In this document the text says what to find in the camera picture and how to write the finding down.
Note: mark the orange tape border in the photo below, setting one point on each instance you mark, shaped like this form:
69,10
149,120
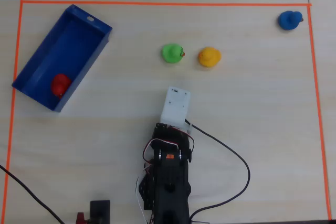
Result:
157,3

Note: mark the white gripper camera box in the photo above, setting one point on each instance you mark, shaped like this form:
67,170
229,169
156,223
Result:
175,106

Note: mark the red clamp knob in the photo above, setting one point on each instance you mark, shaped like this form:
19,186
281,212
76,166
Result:
81,218

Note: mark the black camera stand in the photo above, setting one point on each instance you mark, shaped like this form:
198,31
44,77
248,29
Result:
99,209

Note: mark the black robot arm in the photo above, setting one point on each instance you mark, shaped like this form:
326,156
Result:
170,184

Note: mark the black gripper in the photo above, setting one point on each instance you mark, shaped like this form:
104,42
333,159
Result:
163,128

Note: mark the blue plastic box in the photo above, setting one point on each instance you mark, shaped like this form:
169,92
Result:
71,51

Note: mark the green rubber duck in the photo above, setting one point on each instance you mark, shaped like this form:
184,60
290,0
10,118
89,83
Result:
171,53

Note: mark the blue rubber duck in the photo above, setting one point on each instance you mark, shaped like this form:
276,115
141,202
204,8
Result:
288,20

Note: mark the red rubber duck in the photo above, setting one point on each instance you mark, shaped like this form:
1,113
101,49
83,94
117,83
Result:
61,85

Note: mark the yellow rubber duck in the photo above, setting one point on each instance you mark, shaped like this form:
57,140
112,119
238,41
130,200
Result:
209,56

